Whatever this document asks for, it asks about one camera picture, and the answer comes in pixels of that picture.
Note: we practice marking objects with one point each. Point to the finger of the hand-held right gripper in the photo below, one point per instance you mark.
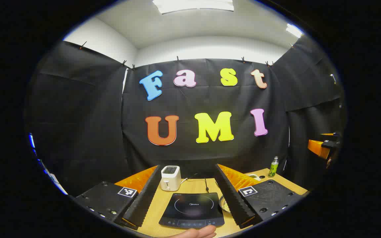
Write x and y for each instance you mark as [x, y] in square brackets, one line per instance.
[329, 134]
[317, 148]

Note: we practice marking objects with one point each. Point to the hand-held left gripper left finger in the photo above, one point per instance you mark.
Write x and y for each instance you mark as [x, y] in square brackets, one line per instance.
[146, 198]

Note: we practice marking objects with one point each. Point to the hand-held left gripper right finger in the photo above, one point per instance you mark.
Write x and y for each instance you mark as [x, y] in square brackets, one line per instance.
[232, 198]

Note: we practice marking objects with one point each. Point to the stainless steel pot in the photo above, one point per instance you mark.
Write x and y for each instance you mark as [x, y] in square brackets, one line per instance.
[224, 204]

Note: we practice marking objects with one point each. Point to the black induction cooktop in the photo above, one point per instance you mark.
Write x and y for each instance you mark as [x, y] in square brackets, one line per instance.
[190, 215]

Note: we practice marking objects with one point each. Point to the white toaster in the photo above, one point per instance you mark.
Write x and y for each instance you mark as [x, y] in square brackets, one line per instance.
[170, 180]

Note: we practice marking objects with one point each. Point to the white divided tray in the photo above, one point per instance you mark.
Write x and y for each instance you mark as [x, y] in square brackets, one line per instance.
[255, 177]

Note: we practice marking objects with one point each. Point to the green label drink bottle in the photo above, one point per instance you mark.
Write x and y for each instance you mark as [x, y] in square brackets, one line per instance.
[273, 169]

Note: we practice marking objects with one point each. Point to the black backdrop cloth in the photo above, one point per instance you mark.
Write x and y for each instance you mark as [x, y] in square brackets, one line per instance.
[184, 102]

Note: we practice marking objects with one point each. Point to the ceiling light panel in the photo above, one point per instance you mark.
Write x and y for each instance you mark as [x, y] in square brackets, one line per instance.
[193, 6]
[293, 30]

